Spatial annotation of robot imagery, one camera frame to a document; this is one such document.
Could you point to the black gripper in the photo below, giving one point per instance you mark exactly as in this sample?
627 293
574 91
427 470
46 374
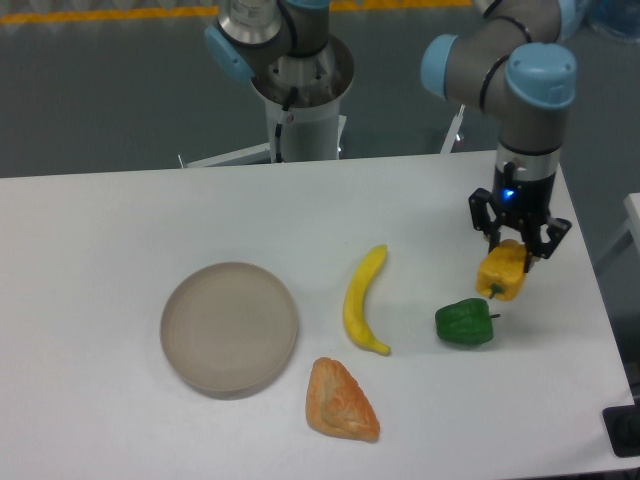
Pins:
529 200

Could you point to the black device at table edge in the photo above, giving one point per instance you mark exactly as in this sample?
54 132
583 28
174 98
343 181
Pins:
622 425

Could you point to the white frame bracket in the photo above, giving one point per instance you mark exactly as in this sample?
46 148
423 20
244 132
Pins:
453 134

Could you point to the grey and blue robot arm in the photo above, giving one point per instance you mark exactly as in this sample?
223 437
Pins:
513 69

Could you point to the orange puff pastry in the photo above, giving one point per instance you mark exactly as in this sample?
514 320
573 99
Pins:
336 406

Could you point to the green bell pepper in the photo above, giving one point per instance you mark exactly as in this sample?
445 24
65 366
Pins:
468 322

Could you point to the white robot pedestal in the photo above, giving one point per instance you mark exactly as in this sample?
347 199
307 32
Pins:
302 98

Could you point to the beige round plate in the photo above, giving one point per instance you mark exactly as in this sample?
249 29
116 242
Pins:
229 329

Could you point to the yellow banana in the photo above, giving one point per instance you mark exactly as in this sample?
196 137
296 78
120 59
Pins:
354 319

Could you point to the yellow bell pepper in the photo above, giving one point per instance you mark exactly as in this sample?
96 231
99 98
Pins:
501 273

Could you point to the white furniture edge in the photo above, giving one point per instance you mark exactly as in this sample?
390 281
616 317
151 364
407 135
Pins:
631 203

